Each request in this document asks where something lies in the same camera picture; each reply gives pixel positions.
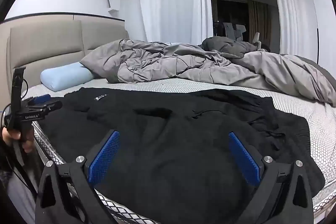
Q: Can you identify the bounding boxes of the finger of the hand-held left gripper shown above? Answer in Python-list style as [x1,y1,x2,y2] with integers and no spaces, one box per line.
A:
[25,94,51,107]
[31,101,63,116]

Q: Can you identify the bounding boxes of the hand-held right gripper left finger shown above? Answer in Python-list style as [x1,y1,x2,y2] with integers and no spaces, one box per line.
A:
[35,130,124,224]

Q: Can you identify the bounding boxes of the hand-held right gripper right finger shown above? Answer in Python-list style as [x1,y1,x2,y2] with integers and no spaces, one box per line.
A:
[228,132,314,224]

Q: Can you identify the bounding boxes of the black pants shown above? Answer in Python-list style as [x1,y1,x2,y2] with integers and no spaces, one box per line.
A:
[39,87,326,222]

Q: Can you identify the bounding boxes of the person's left forearm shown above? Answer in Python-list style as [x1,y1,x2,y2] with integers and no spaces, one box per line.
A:
[0,139,19,189]

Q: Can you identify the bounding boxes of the person's left hand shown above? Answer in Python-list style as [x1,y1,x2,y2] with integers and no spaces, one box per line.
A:
[2,128,35,153]

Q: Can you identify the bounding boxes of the light blue pillow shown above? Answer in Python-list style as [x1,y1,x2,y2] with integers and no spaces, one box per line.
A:
[40,62,96,91]

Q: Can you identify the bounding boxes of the beige padded headboard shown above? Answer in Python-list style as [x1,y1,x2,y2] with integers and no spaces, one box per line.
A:
[0,18,129,111]

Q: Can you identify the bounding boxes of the white honeycomb bed mattress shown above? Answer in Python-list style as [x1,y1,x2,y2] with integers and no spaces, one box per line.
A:
[21,77,336,224]

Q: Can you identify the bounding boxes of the grey duvet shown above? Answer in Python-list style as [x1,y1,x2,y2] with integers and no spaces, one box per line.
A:
[79,38,336,107]

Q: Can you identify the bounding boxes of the dark grey pillow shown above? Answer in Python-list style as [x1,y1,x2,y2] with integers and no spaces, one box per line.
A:
[202,36,265,59]

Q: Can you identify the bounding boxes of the grey chair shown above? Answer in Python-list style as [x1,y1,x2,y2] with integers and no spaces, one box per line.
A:
[234,25,247,42]
[223,22,235,39]

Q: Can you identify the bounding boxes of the brown curtain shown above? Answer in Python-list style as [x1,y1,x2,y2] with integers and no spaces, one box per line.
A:
[247,0,272,43]

